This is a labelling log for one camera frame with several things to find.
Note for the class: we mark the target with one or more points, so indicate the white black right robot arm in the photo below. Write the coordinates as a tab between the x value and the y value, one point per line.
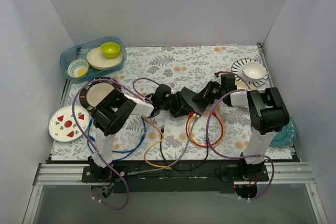
268	115

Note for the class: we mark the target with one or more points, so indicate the teal plastic tray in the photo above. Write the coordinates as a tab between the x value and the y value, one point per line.
80	52

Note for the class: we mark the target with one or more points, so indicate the white bowl on striped plate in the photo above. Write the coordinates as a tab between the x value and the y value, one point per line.
254	70

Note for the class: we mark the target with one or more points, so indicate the lime green bowl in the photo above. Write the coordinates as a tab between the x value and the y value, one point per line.
110	49

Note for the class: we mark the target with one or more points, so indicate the blue striped white plate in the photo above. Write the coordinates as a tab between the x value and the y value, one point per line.
237	68

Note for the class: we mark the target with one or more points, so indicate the watermelon print white plate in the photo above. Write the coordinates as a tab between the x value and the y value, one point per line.
62	126

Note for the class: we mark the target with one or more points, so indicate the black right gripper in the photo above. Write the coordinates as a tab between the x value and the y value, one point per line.
207	93

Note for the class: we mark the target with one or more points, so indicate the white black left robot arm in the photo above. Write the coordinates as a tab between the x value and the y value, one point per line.
111	109

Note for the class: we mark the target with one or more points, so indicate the white blue patterned bowl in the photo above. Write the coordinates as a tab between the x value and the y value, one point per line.
78	68

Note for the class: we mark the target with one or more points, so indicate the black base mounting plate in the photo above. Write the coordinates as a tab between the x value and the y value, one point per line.
211	175

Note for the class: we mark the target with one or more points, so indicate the cream plate in tray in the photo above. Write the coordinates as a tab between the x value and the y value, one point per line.
98	60

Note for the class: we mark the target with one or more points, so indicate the black rimmed cream plate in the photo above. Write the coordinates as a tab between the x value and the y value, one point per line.
94	93

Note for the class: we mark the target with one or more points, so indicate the aluminium frame rail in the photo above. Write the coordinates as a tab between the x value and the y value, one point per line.
51	174

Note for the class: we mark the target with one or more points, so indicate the teal scalloped plate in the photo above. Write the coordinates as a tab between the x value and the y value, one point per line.
286	136

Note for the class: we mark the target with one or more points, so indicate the black network switch box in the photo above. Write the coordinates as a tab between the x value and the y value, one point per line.
197	103

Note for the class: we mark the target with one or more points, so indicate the floral patterned table mat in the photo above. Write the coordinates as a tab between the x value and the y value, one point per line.
165	136

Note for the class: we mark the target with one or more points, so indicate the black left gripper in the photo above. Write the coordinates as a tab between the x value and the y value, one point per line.
181	102

